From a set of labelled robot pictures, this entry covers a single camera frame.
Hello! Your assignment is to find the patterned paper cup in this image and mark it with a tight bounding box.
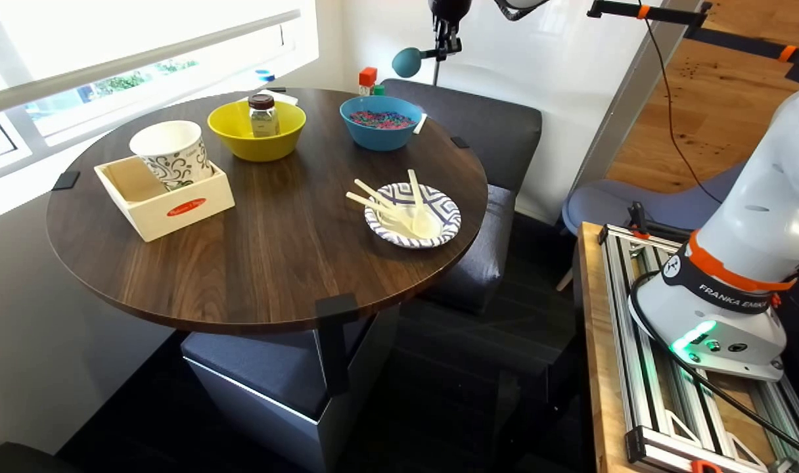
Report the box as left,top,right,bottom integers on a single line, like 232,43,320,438
129,122,213,190

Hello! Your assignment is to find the white wooden box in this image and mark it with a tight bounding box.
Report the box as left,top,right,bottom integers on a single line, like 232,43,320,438
95,157,234,241

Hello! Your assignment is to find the yellow bowl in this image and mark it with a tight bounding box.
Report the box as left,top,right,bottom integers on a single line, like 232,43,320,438
207,101,307,164

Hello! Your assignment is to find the round dark wooden table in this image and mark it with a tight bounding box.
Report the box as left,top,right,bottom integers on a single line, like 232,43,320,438
48,90,487,333

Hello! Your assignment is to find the wooden fork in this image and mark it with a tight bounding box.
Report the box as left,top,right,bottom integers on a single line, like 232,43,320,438
406,170,438,240

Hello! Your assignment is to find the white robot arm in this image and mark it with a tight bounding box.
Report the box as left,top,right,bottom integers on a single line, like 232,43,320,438
627,92,799,382

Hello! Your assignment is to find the patterned paper plate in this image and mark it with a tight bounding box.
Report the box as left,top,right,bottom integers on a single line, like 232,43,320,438
363,182,462,249

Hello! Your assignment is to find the wooden chopstick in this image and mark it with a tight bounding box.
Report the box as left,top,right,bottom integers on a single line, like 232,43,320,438
346,178,413,232

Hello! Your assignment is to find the dark grey sofa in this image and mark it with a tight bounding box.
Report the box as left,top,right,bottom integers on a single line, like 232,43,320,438
383,80,542,314

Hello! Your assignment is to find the camera on tripod arm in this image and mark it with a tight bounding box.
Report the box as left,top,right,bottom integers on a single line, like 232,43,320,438
585,0,799,84

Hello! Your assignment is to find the blue bowl with beads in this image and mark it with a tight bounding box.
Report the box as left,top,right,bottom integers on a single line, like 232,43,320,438
339,96,422,153

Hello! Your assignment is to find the window blind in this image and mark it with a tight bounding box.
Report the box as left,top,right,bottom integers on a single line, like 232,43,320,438
0,0,304,111

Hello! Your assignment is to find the small glass jar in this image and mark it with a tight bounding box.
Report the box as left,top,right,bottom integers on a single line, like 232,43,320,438
247,92,279,136

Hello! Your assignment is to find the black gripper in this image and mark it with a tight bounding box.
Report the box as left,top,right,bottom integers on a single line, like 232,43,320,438
430,0,473,61

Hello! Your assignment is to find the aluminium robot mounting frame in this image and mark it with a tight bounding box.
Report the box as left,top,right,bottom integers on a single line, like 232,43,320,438
579,224,799,473

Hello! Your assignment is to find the red block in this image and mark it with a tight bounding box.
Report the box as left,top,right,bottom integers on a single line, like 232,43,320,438
356,65,379,90

